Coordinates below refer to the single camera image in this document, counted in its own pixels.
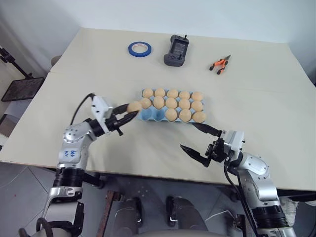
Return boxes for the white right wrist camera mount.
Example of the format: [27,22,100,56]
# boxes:
[223,130,245,159]

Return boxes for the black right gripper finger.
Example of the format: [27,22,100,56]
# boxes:
[179,144,213,167]
[191,122,223,138]

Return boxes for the orange handled pliers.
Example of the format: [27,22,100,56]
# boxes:
[209,54,233,76]

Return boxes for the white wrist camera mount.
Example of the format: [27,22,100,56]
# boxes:
[223,130,245,159]
[89,96,115,134]

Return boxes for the grey rounded robot torso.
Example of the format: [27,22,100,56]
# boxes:
[137,229,209,237]

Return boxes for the black stand base plate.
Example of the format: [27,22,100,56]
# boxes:
[0,77,45,103]

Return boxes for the grey handheld remote controller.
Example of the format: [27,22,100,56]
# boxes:
[163,34,191,68]

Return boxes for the black stand pole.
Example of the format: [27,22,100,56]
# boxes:
[0,45,35,79]

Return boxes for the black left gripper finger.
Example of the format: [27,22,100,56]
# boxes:
[113,103,130,115]
[118,110,142,127]

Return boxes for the grey round stool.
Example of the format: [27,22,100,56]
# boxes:
[50,55,62,68]

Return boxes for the rusty metal bar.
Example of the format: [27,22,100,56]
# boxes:
[102,190,117,237]

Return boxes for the white cloth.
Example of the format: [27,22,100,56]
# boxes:
[279,197,300,224]

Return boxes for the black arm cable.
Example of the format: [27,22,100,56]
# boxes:
[223,158,260,237]
[70,93,96,124]

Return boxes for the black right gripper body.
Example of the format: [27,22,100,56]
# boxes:
[205,137,233,163]

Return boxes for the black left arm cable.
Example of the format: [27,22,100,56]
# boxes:
[70,93,96,124]

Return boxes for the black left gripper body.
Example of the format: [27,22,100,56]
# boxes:
[105,108,124,136]

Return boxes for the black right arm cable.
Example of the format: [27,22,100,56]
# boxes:
[223,158,260,237]

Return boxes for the blue tape roll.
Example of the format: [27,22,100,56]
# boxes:
[127,41,154,59]

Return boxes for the blue egg carton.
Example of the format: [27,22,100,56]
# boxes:
[139,88,207,124]

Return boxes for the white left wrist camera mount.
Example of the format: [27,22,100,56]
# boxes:
[89,96,115,134]

